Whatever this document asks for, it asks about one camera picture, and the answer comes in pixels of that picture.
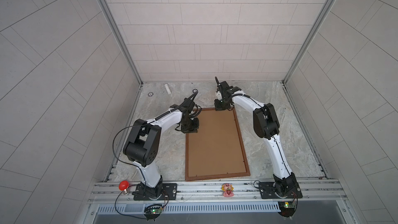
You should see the brown wooden picture frame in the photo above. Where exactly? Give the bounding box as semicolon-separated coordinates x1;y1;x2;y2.
184;107;251;181

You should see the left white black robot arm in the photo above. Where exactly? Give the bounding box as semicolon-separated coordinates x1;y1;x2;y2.
122;93;202;199

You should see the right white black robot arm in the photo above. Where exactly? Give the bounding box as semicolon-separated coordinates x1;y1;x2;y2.
214;78;302;199

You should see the white cylinder tube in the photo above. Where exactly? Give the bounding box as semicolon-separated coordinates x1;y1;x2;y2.
164;84;172;94

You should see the pink toy figure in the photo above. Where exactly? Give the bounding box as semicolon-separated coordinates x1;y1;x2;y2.
221;183;234;198

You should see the red emergency stop button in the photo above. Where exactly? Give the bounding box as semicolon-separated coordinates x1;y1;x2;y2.
119;180;130;195

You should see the left green circuit board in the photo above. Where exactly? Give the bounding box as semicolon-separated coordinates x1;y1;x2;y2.
144;204;163;220

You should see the green circuit board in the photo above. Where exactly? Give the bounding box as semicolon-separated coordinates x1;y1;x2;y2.
144;204;163;220
278;201;297;218

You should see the right green circuit board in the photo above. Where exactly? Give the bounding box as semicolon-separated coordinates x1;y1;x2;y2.
278;201;297;218

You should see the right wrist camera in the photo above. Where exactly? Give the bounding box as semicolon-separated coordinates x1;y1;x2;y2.
216;91;223;101

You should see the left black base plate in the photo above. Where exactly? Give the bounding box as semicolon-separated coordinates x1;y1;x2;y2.
131;182;177;201

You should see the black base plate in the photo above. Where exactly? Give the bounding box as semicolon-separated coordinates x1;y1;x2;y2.
257;182;303;199
131;182;177;201

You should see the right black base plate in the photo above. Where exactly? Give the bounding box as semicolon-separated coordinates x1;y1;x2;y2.
257;182;303;199

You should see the white vented cable duct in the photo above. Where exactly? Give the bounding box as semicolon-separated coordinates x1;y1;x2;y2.
97;202;281;215

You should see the aluminium front rail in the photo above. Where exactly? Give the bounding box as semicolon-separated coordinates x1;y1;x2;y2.
87;178;348;204

